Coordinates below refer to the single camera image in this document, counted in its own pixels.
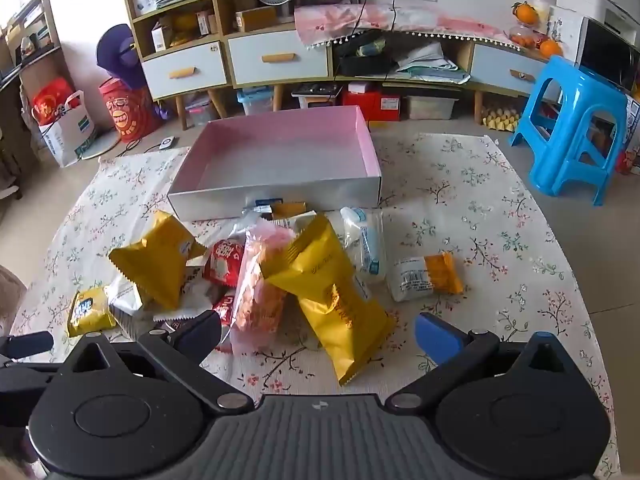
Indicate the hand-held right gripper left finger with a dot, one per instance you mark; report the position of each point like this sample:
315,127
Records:
202,334

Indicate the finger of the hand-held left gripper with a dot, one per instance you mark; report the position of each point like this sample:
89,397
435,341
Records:
30,345
25,382

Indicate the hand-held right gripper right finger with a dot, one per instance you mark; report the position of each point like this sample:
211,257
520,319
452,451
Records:
440,336

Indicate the red snack packet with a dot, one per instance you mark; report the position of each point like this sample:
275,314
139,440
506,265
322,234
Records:
222,262
225,307

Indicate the pink snack packet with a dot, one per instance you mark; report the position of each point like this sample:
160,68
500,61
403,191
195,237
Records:
255,300

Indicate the white and orange packet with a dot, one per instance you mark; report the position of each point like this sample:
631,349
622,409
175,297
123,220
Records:
415,277

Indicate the small yellow packet blue logo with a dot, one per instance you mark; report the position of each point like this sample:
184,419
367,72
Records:
92,312

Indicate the silver snack packet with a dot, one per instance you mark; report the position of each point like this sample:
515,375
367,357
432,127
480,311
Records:
122,295

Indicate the long yellow snack bag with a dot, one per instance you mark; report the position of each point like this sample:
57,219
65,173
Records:
340,310

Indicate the white packet blue print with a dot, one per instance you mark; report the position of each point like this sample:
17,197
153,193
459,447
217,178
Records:
367,245

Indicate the orange snack packet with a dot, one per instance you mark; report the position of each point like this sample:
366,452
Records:
290,210

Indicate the white box pink inside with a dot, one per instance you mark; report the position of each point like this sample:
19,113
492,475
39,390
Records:
280,150

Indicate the floral mat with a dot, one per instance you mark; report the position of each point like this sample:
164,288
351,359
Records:
500,210

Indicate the small white device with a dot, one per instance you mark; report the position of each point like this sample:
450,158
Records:
166,143

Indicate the white paper bag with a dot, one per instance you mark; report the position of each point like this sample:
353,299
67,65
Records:
70,140

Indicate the round white base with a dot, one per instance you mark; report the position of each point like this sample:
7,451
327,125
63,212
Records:
102,147

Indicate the clear plastic box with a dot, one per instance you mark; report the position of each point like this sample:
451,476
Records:
200,110

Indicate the yellow egg tray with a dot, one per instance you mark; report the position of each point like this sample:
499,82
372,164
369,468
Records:
500,119

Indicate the clear storage box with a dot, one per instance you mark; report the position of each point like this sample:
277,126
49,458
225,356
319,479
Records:
432,107

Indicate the red printed bucket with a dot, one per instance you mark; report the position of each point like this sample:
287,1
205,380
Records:
127,115

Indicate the blue lid plastic container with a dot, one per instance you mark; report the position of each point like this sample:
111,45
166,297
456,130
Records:
255,102

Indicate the red box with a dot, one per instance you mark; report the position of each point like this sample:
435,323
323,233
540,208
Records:
370,105

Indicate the red gift bag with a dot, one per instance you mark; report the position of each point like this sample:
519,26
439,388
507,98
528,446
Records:
50,102

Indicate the black scale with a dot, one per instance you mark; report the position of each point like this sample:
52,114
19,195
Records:
315,92

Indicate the dark wooden desk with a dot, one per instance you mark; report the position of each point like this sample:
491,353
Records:
37,75

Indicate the folded cloth pile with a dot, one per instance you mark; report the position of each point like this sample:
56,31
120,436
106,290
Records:
430,65

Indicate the low wooden tv cabinet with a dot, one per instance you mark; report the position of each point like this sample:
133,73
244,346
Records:
464,57

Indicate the black bag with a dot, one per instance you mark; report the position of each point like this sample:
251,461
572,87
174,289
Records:
360,65

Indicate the purple hat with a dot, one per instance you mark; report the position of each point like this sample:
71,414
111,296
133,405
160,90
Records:
120,60

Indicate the blue plastic stool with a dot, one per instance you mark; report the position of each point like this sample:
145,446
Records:
560,72

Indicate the white carton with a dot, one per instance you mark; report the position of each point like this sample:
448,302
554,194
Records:
161,39

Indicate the orange fruit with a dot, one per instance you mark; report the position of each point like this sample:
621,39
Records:
550,49
525,12

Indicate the jar of small oranges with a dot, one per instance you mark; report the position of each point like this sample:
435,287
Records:
522,37

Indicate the small printed box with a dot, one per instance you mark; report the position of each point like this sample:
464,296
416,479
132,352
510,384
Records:
205,22

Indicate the white microwave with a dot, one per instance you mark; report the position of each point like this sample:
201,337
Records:
605,55

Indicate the pink floral cloth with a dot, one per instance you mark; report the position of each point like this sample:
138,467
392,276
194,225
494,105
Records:
340,17

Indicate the wooden shelf cabinet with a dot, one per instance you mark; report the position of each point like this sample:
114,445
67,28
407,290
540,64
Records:
220,0

